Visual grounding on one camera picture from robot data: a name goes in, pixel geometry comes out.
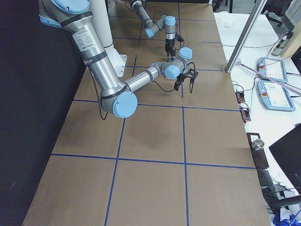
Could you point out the black metal plate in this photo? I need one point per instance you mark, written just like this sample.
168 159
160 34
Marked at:
259 156

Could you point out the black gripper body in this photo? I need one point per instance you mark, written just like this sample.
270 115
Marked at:
170 45
183 76

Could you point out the lower teach pendant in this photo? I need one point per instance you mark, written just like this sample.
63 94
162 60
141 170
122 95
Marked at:
274 97

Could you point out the black office chair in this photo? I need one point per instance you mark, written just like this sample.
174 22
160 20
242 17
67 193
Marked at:
276 7

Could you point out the small metal cylinder weight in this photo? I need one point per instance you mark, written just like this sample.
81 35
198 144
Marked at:
257 144

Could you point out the teach pendant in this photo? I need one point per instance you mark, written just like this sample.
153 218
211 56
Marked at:
272 68
274 97

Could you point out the upper teach pendant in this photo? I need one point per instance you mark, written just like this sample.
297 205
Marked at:
272 68

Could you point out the upper orange black connector box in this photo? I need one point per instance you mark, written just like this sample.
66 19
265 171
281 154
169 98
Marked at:
240 96

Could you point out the lower orange black connector box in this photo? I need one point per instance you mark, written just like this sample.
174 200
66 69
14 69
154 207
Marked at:
245 114

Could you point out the blue plastic bag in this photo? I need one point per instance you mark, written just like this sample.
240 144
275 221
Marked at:
286 220

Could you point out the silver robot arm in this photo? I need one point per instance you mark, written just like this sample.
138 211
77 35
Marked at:
167 23
86 22

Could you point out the aluminium frame post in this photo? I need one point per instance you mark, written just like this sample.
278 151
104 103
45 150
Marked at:
256 11

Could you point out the orange black connector box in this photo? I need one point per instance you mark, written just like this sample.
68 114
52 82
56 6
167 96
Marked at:
240 96
245 114

